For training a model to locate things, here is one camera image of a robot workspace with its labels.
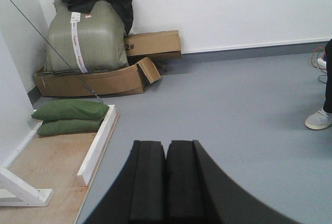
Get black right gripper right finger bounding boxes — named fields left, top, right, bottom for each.
left=166, top=140, right=296, bottom=223

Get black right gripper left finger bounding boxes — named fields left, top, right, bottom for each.
left=85, top=141, right=165, bottom=223

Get white far edge batten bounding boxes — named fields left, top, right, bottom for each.
left=76, top=105, right=119, bottom=187

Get plywood base platform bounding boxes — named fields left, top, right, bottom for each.
left=0, top=112, right=120, bottom=224

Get upper green sandbag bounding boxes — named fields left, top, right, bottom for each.
left=31, top=99, right=109, bottom=121

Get green sandbag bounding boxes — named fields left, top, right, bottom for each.
left=37, top=118, right=104, bottom=136
left=31, top=99, right=109, bottom=121

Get lower green sandbag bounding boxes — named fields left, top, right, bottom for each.
left=37, top=118, right=104, bottom=136

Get flattened open cardboard box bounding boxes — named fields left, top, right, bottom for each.
left=34, top=57, right=161, bottom=97

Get white far support brace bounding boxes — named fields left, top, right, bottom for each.
left=1, top=165, right=54, bottom=207

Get white sneaker near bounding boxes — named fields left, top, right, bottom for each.
left=305, top=108, right=331, bottom=130

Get cardboard box marked 2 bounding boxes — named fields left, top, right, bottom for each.
left=124, top=30, right=182, bottom=60

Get large olive woven sack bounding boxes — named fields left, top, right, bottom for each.
left=44, top=0, right=128, bottom=73

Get white power strip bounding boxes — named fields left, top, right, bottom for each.
left=317, top=58, right=326, bottom=69

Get black trouser legs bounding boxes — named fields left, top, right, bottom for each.
left=323, top=40, right=332, bottom=113

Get thin black tether cord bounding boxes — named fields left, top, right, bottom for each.
left=0, top=0, right=104, bottom=104

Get white door frame panel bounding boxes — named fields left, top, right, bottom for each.
left=1, top=36, right=38, bottom=167

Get orange cable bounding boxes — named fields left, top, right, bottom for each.
left=310, top=47, right=328, bottom=74

